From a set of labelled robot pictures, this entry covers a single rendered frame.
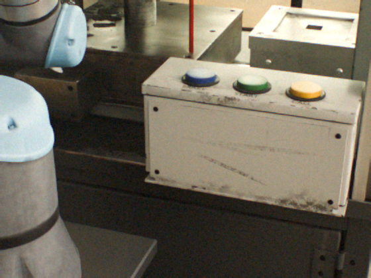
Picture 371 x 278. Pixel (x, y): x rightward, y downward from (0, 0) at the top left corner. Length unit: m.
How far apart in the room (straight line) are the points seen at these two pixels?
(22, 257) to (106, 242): 0.16
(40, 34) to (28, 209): 0.21
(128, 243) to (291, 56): 0.41
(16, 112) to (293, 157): 0.37
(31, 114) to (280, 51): 0.50
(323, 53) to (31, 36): 0.46
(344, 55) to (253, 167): 0.26
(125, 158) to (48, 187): 0.33
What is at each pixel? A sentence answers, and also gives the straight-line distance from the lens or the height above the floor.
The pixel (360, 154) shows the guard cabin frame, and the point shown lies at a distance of 0.89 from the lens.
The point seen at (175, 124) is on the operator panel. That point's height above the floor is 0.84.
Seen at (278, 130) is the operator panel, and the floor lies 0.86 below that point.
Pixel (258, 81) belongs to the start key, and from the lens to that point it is 0.86.
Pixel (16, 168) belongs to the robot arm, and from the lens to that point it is 0.65.
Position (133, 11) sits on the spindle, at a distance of 1.24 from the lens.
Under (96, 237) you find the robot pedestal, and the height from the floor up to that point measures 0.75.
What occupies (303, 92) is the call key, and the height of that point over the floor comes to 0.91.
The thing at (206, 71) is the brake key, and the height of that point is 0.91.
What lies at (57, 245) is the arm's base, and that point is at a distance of 0.72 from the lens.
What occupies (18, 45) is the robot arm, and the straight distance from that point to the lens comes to 0.79.
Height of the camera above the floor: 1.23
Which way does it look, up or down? 27 degrees down
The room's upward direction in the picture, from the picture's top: 1 degrees clockwise
